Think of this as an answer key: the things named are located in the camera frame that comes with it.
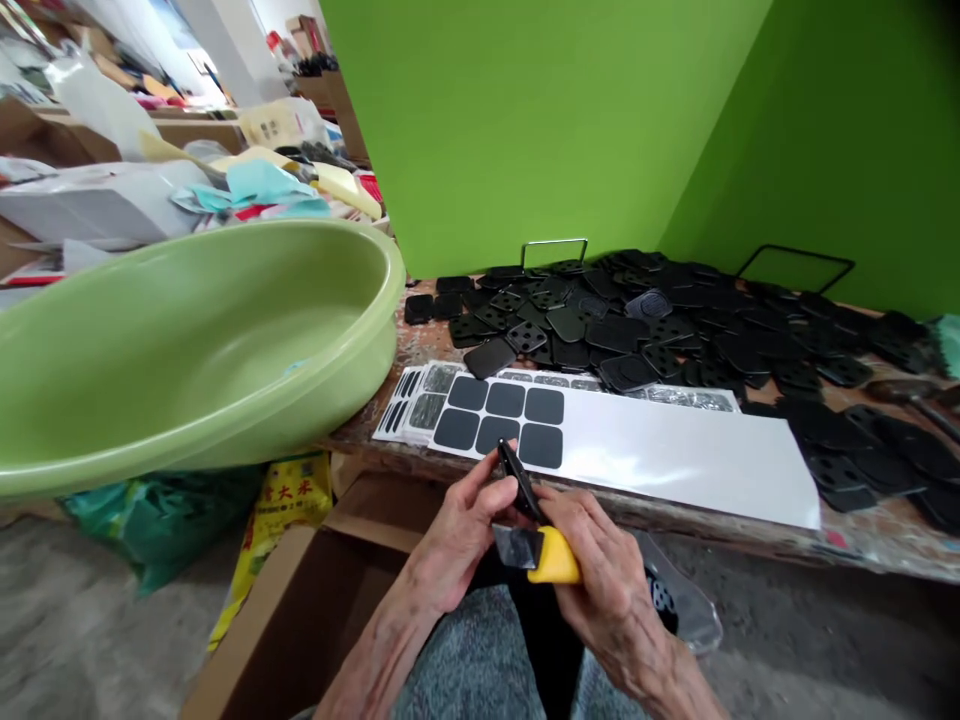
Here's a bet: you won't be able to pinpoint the person's right hand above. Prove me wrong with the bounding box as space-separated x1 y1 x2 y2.
535 487 663 648

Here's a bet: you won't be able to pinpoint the person's left hand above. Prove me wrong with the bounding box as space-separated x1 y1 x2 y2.
404 454 528 619

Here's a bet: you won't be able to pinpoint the yellow utility knife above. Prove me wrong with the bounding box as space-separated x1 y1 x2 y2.
491 523 585 587

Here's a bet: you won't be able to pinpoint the single black plastic plate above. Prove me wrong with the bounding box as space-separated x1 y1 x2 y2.
497 437 550 528

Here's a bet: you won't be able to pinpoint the clear bag of black parts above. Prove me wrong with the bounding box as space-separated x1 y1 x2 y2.
635 536 726 655

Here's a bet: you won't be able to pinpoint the person's legs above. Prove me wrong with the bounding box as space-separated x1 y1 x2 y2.
386 577 680 720

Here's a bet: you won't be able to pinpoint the white backing sheet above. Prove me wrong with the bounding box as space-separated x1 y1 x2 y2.
427 374 823 532

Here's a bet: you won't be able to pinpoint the group of black square pads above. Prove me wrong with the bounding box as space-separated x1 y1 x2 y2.
436 374 566 472

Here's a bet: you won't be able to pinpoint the brown cardboard box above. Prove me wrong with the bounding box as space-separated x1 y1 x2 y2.
179 472 526 720

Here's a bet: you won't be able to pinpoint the stack of sticker sheets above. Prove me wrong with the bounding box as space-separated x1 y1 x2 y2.
372 361 744 453

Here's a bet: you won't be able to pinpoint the yellow printed sack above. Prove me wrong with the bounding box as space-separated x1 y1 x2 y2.
208 449 336 651

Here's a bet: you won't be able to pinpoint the pile of black perforated plates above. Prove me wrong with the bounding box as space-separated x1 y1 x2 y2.
404 249 960 538

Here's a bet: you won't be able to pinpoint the green plastic bag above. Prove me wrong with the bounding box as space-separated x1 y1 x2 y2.
59 466 265 598

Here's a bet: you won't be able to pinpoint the green plastic basin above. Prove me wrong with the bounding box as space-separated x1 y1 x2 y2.
0 217 409 500

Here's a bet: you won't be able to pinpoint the dark metal hand tool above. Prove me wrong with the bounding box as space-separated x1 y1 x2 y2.
865 377 960 445

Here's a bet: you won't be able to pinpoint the stack of cream sheets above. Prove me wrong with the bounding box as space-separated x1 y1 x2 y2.
310 157 385 220

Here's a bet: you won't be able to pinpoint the teal cloth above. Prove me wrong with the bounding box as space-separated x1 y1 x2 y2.
925 312 960 381

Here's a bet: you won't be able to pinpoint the cluttered table of paper scraps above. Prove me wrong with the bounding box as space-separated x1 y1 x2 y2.
0 0 393 290

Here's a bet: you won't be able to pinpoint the white plastic bag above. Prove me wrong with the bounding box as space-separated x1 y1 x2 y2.
43 43 165 163

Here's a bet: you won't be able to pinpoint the silver wire handle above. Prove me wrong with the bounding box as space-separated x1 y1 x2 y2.
521 237 591 273

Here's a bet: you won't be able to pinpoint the black wire frame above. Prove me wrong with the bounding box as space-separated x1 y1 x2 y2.
734 243 857 291

